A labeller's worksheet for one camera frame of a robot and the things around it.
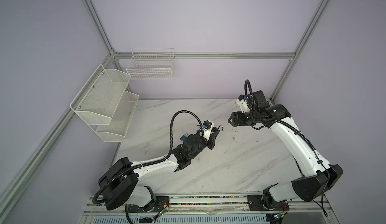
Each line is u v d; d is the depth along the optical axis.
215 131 0.75
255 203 0.73
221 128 0.73
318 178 0.39
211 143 0.67
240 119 0.65
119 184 0.42
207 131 0.64
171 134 0.58
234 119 0.66
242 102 0.68
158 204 0.73
